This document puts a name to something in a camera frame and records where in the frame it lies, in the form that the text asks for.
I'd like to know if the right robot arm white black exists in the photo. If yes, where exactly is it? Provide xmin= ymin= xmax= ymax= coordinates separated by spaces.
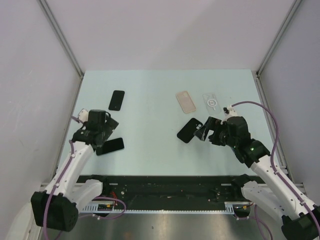
xmin=194 ymin=116 xmax=320 ymax=240

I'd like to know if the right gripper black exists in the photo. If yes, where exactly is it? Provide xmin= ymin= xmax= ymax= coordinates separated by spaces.
xmin=193 ymin=116 xmax=238 ymax=149

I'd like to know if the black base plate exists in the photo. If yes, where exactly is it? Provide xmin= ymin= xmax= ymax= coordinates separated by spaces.
xmin=74 ymin=174 xmax=262 ymax=221

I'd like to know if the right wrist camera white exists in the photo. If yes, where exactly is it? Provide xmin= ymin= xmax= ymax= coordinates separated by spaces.
xmin=223 ymin=105 xmax=240 ymax=119

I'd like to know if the small black phone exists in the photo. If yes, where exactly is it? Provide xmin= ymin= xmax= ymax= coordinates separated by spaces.
xmin=108 ymin=90 xmax=125 ymax=111

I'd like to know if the right aluminium corner post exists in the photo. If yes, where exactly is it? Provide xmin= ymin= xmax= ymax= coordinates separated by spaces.
xmin=255 ymin=0 xmax=304 ymax=78

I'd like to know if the left aluminium corner post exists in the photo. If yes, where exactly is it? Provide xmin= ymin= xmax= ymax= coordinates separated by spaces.
xmin=37 ymin=0 xmax=84 ymax=79

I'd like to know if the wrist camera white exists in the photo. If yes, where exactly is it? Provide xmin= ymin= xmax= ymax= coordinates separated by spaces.
xmin=77 ymin=108 xmax=89 ymax=124
xmin=223 ymin=105 xmax=240 ymax=119

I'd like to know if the white slotted cable duct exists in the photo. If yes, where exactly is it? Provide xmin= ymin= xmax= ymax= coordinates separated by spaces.
xmin=79 ymin=198 xmax=252 ymax=215

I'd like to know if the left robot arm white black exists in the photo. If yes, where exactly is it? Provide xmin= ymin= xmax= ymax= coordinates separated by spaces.
xmin=30 ymin=109 xmax=119 ymax=232

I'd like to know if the teal phone black screen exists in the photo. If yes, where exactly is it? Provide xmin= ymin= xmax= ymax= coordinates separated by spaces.
xmin=95 ymin=137 xmax=125 ymax=156

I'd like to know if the clear magsafe phone case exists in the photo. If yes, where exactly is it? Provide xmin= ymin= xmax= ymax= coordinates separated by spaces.
xmin=202 ymin=92 xmax=221 ymax=116

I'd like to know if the aluminium corner post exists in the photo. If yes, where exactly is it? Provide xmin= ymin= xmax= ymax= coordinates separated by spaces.
xmin=37 ymin=0 xmax=84 ymax=79
xmin=255 ymin=0 xmax=304 ymax=78

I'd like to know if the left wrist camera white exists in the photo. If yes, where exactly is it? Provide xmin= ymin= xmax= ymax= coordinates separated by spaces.
xmin=77 ymin=108 xmax=89 ymax=124

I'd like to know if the beige pink phone case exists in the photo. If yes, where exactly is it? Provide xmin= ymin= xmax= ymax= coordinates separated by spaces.
xmin=175 ymin=91 xmax=196 ymax=114

